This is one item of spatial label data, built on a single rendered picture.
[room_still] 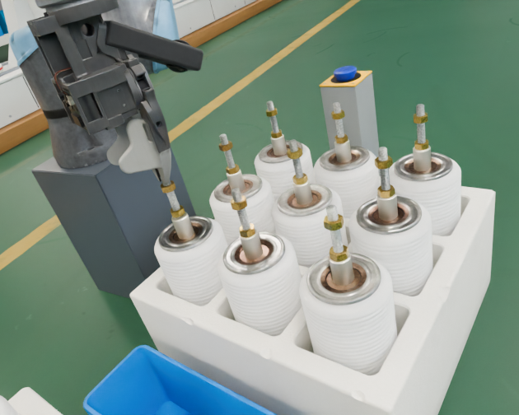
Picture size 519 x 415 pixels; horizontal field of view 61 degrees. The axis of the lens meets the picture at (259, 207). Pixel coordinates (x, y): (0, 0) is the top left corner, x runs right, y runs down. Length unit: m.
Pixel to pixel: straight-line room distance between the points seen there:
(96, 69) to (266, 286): 0.29
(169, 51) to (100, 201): 0.35
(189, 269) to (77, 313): 0.46
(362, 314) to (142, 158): 0.29
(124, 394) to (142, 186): 0.35
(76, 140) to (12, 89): 1.62
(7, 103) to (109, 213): 1.64
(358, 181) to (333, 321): 0.27
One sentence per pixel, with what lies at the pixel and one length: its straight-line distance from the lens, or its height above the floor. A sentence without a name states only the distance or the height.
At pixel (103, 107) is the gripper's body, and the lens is 0.49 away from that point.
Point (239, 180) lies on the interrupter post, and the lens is 0.66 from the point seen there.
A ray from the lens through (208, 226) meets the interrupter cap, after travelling 0.60.
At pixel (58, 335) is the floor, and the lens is 0.99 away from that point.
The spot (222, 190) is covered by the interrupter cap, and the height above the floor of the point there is 0.25.
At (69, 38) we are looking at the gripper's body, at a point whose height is 0.52.
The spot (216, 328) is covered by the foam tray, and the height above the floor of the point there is 0.18.
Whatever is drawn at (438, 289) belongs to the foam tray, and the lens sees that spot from 0.56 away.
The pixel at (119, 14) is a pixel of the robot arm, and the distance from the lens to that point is 0.77.
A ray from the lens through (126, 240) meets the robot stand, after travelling 0.82.
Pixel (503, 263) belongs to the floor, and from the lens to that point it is 0.87.
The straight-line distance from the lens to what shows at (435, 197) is 0.62.
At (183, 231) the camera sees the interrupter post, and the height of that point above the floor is 0.26.
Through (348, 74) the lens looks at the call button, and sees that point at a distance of 0.82.
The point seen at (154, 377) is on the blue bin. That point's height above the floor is 0.06.
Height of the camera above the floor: 0.57
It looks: 31 degrees down
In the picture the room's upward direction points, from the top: 15 degrees counter-clockwise
